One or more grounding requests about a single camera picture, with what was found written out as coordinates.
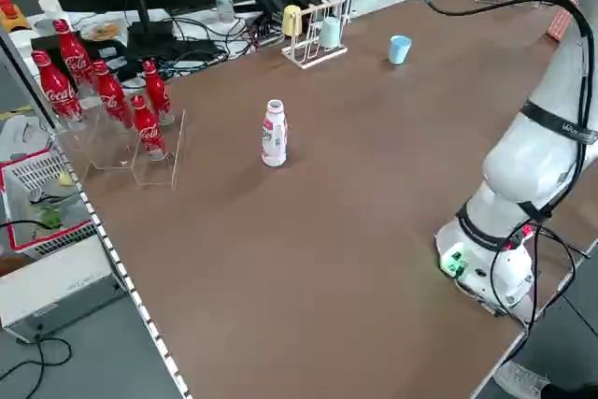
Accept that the person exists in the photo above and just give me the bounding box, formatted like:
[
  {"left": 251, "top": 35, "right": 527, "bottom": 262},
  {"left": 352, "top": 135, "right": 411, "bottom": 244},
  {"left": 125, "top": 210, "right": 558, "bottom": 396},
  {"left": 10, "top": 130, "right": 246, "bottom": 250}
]
[{"left": 493, "top": 361, "right": 598, "bottom": 399}]

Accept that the white wire cup rack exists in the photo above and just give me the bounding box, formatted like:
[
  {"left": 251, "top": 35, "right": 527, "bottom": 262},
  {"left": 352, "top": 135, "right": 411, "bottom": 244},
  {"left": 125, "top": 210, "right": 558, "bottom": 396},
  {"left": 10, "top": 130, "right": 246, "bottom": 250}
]
[{"left": 280, "top": 0, "right": 349, "bottom": 70}]

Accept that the plate of snacks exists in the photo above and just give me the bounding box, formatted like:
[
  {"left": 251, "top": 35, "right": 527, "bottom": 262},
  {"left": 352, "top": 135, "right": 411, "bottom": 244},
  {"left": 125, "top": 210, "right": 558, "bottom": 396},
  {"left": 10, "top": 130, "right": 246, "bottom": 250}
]
[{"left": 86, "top": 15, "right": 121, "bottom": 41}]

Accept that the white juice bottle red label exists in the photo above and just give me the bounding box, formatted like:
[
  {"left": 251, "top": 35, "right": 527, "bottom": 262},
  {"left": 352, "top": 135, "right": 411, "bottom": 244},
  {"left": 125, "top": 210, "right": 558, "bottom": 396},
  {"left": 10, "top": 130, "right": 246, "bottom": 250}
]
[{"left": 261, "top": 99, "right": 289, "bottom": 168}]

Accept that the red cola bottle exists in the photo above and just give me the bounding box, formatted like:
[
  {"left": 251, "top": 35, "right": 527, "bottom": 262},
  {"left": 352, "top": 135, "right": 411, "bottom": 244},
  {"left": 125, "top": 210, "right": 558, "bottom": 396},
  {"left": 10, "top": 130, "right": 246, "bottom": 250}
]
[
  {"left": 30, "top": 50, "right": 89, "bottom": 132},
  {"left": 130, "top": 94, "right": 168, "bottom": 162},
  {"left": 92, "top": 60, "right": 135, "bottom": 132},
  {"left": 141, "top": 60, "right": 176, "bottom": 127},
  {"left": 51, "top": 18, "right": 94, "bottom": 92}
]

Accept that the white paper cup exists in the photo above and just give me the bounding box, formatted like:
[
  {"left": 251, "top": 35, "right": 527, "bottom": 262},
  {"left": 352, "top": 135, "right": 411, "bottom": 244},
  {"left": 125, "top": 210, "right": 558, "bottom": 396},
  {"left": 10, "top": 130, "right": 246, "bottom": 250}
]
[{"left": 37, "top": 0, "right": 64, "bottom": 21}]

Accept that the clear acrylic stepped shelf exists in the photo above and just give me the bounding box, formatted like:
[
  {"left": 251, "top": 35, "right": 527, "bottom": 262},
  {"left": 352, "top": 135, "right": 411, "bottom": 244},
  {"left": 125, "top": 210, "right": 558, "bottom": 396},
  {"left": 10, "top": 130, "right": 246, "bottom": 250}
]
[{"left": 49, "top": 90, "right": 188, "bottom": 191}]

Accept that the aluminium table edge rail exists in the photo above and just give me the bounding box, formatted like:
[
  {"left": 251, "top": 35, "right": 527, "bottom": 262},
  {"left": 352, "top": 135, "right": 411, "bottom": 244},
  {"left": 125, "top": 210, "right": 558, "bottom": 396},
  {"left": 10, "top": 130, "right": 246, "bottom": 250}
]
[{"left": 0, "top": 27, "right": 193, "bottom": 399}]

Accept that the blue ceramic cup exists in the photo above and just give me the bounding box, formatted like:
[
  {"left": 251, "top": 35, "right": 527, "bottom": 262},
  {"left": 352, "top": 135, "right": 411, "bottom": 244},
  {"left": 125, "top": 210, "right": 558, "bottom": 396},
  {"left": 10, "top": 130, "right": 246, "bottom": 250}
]
[{"left": 387, "top": 35, "right": 413, "bottom": 65}]

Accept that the yellow cup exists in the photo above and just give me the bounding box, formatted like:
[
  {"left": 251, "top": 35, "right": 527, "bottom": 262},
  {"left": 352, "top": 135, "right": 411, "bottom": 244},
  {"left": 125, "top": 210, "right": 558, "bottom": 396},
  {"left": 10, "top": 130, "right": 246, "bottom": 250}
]
[{"left": 282, "top": 5, "right": 302, "bottom": 37}]

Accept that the white grey metal box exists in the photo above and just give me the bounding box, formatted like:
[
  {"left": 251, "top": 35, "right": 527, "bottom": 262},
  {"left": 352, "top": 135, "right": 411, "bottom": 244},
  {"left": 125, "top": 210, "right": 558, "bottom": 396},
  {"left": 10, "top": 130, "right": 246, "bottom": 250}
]
[{"left": 0, "top": 249, "right": 128, "bottom": 344}]

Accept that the yellow red toy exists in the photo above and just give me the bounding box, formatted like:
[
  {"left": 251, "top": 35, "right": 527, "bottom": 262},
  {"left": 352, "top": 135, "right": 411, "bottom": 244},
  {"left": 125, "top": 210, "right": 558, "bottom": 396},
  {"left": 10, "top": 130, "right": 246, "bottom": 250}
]
[{"left": 0, "top": 0, "right": 32, "bottom": 31}]

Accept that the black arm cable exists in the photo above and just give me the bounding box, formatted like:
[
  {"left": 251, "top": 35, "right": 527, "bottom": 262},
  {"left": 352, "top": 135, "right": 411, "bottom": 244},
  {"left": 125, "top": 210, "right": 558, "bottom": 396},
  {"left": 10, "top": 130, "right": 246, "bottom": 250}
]
[{"left": 401, "top": 0, "right": 598, "bottom": 325}]

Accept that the white basket red trim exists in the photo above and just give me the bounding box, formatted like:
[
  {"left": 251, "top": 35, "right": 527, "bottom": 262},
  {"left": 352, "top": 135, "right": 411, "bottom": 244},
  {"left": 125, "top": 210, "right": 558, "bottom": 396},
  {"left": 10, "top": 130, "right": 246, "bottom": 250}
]
[{"left": 0, "top": 149, "right": 100, "bottom": 258}]

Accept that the mint green cup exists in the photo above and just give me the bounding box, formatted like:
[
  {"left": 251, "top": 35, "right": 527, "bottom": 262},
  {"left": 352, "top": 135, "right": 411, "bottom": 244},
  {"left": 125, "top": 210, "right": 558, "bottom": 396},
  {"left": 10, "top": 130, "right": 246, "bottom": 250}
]
[{"left": 319, "top": 16, "right": 341, "bottom": 50}]

